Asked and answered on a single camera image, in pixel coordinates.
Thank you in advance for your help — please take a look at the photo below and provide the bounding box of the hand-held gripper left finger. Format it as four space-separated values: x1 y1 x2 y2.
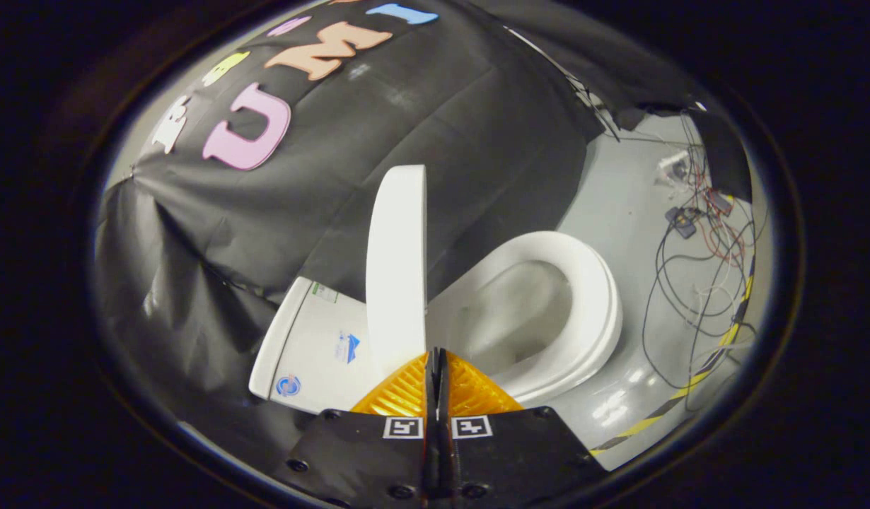
272 348 437 509

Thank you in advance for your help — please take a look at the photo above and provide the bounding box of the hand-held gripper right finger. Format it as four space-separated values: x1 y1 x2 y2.
435 348 610 509

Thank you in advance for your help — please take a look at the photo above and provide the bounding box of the white toilet lid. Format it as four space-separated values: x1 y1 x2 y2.
365 164 428 377

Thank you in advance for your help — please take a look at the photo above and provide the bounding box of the white toilet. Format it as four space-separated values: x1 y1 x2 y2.
248 230 624 415

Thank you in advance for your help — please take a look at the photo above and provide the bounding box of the yellow black floor tape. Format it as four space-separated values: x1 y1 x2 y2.
589 254 757 457

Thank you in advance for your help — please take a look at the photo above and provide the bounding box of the small dark electronic module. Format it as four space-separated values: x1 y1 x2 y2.
665 206 701 239

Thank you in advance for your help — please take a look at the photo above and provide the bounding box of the black backdrop cloth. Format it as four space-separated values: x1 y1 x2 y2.
92 0 754 460

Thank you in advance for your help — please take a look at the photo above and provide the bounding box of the tangle of thin cables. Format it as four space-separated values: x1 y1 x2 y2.
642 113 761 414

